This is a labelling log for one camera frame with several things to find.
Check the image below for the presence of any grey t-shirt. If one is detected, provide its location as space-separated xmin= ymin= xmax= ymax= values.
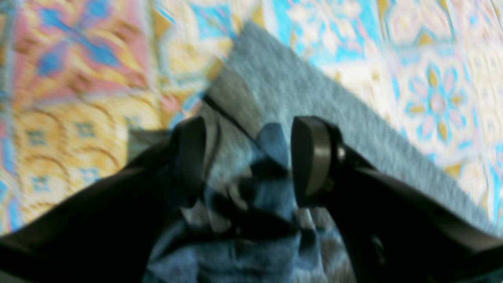
xmin=146 ymin=22 xmax=502 ymax=283

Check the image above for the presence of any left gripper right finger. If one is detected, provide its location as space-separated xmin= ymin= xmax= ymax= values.
xmin=291 ymin=116 xmax=503 ymax=283

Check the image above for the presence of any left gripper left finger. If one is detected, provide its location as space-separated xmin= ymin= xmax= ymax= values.
xmin=0 ymin=116 xmax=206 ymax=283

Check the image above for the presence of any patterned colourful tablecloth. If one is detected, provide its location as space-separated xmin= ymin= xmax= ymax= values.
xmin=1 ymin=0 xmax=502 ymax=233

